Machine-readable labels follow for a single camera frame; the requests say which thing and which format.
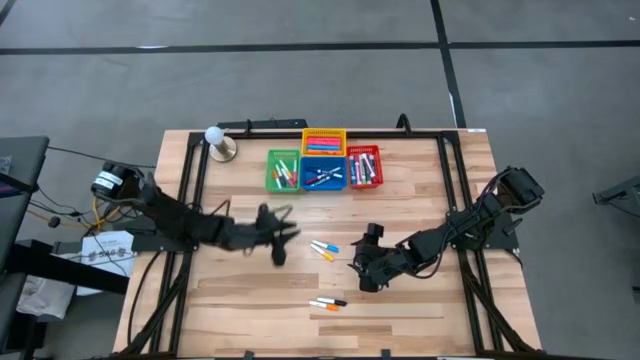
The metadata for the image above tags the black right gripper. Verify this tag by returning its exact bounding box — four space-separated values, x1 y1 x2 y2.
348 224 409 294

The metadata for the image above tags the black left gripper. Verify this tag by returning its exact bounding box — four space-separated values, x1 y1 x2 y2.
219 203 301 267

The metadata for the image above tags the yellow cap small marker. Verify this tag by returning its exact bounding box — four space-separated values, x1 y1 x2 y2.
309 243 336 263

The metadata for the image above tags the blue Expo thin marker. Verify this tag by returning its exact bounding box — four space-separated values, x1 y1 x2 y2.
309 173 344 188

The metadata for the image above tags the magenta Expo thick marker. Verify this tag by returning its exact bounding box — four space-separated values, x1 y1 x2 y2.
359 153 378 182

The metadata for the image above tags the blue plastic basket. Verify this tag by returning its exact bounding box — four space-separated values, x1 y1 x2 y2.
299 155 349 192

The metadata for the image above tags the green plastic basket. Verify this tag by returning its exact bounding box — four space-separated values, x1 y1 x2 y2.
264 148 302 194

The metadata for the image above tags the yellow plastic basket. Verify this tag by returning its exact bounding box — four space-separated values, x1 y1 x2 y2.
301 127 348 157

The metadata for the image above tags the red plastic basket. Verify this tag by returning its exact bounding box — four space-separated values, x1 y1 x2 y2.
345 144 386 191

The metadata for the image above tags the black bar device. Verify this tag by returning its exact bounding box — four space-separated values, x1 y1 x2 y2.
216 118 309 131

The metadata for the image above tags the white bulb lamp metal base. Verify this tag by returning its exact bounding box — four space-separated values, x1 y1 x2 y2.
204 125 239 164

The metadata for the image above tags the white paper sheet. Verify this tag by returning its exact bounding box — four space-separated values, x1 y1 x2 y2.
75 232 137 297

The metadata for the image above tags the black beam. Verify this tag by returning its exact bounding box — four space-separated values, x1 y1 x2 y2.
7 242 130 295

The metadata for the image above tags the white plastic bag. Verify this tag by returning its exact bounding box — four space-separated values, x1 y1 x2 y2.
17 273 76 321

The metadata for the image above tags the grey metal stand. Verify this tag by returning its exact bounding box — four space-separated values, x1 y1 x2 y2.
592 174 640 209

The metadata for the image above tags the grey desk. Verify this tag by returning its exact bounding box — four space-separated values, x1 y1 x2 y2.
0 135 50 360

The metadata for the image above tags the black aluminium table frame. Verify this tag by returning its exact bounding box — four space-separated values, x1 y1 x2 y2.
114 128 541 360

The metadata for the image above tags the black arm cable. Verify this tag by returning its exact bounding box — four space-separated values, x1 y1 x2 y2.
126 249 164 349

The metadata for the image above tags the yellow cable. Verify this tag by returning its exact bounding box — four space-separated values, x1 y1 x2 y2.
92 196 122 227

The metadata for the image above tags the black floor cable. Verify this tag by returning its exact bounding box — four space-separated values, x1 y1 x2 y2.
47 144 157 169

